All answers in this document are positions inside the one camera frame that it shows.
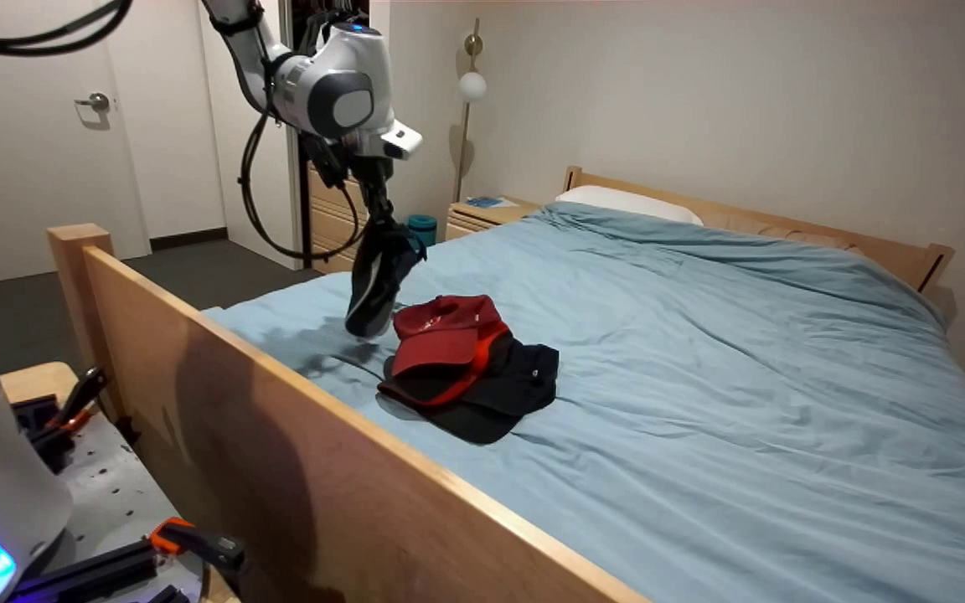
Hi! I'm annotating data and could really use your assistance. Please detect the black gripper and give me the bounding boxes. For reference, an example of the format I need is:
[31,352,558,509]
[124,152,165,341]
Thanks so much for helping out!
[327,130,425,270]

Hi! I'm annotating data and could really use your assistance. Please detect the plain black cap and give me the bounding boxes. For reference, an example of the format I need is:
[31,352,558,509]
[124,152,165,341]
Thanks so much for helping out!
[343,216,429,341]

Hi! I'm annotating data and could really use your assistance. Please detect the maroon cap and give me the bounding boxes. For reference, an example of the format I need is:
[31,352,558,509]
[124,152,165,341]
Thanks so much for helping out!
[388,293,516,383]

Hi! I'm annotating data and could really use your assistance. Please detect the black cap with red underbrim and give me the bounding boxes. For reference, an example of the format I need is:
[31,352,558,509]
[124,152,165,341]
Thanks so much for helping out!
[374,332,564,449]

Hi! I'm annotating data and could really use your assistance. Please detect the wooden bed footboard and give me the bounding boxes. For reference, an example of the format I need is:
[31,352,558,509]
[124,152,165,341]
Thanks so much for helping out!
[43,217,650,603]

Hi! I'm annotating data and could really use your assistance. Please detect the light blue bed sheet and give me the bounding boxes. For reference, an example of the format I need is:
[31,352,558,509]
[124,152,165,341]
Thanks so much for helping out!
[204,199,965,603]

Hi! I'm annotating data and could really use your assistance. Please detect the wooden bed headboard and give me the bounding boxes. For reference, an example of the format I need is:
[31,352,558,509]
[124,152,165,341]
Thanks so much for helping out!
[564,166,957,298]

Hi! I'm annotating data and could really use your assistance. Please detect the teal bottle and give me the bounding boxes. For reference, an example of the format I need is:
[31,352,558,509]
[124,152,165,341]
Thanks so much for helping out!
[401,210,441,255]

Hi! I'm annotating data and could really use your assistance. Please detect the wooden dresser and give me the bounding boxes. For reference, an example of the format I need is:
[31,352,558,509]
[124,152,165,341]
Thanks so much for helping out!
[303,155,372,278]

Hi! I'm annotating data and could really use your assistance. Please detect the wooden nightstand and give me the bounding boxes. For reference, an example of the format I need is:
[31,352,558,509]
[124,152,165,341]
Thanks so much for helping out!
[439,195,542,246]

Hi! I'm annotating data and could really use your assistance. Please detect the floor lamp with globe bulb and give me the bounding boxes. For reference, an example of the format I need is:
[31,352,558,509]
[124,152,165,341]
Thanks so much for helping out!
[449,15,491,209]

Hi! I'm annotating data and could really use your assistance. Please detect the white pillow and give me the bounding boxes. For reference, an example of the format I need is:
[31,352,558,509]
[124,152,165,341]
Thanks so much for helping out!
[554,182,707,233]

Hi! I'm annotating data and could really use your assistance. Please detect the orange and black bar clamp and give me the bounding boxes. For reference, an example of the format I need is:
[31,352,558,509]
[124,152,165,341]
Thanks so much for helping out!
[10,512,246,603]

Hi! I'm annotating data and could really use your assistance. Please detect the gray perforated board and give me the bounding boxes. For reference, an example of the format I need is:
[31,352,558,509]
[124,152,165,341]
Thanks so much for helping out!
[24,410,212,603]

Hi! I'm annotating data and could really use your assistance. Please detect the white door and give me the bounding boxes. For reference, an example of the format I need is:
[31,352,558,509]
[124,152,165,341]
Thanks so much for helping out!
[0,0,155,287]

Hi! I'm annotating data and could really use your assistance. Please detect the black tool holder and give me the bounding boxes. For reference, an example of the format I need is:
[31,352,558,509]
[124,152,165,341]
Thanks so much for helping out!
[10,393,60,441]

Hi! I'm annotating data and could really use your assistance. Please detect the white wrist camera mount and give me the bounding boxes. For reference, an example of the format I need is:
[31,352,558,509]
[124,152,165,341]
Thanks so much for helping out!
[377,119,425,158]

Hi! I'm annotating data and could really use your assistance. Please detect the black looped wrist cable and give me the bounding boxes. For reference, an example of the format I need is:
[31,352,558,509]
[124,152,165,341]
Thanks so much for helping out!
[233,105,372,268]

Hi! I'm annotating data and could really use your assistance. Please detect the silver door handle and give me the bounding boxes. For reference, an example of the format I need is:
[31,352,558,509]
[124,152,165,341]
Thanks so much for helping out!
[71,90,112,122]

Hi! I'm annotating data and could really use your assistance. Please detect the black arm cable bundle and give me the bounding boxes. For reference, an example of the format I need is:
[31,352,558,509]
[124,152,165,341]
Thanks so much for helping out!
[0,0,138,62]

